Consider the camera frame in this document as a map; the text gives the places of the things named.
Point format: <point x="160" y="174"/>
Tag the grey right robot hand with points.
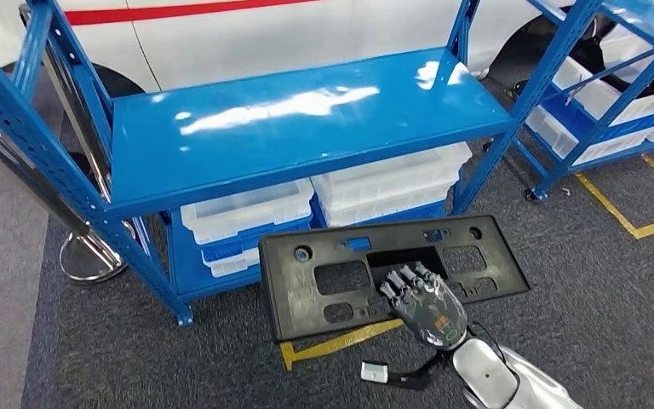
<point x="431" y="313"/>

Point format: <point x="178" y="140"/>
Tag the black plastic plate bracket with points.
<point x="287" y="293"/>

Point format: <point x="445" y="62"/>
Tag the blue metal shelf rack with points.
<point x="220" y="169"/>
<point x="643" y="11"/>

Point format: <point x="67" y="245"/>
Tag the blue plastic storage bin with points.
<point x="236" y="248"/>
<point x="428" y="211"/>

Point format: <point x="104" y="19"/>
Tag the white car with red stripe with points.
<point x="304" y="34"/>

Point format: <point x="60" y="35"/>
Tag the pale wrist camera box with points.
<point x="374" y="372"/>

